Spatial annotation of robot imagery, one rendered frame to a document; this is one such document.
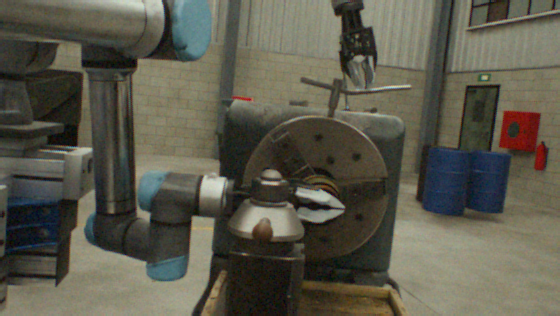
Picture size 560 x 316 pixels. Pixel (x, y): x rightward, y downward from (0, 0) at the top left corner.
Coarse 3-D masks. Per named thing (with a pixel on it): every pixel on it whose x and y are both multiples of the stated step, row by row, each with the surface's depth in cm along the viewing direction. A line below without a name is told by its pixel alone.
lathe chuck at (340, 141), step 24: (312, 120) 109; (336, 120) 109; (264, 144) 110; (312, 144) 110; (336, 144) 110; (360, 144) 110; (264, 168) 111; (312, 168) 110; (336, 168) 110; (360, 168) 110; (384, 168) 110; (360, 216) 112; (312, 240) 112; (336, 240) 112; (360, 240) 112
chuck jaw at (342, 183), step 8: (344, 184) 103; (352, 184) 104; (360, 184) 104; (368, 184) 106; (376, 184) 106; (384, 184) 110; (344, 192) 103; (352, 192) 105; (360, 192) 105; (368, 192) 106; (376, 192) 107; (384, 192) 111; (344, 200) 103; (352, 200) 105; (360, 200) 105
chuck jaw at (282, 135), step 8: (280, 128) 112; (272, 136) 110; (280, 136) 109; (288, 136) 106; (280, 144) 106; (288, 144) 106; (296, 144) 111; (280, 152) 106; (288, 152) 106; (296, 152) 106; (288, 160) 104; (296, 160) 105; (304, 160) 104; (288, 168) 104; (296, 168) 104; (304, 168) 102; (296, 176) 103; (304, 176) 102
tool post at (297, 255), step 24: (240, 240) 51; (240, 264) 50; (264, 264) 50; (288, 264) 50; (240, 288) 50; (264, 288) 50; (288, 288) 50; (240, 312) 51; (264, 312) 51; (288, 312) 51
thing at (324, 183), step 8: (312, 176) 101; (320, 176) 101; (312, 184) 98; (320, 184) 98; (328, 184) 98; (336, 184) 101; (328, 192) 95; (336, 192) 98; (296, 200) 102; (312, 208) 103; (328, 208) 102; (336, 216) 96; (320, 224) 97
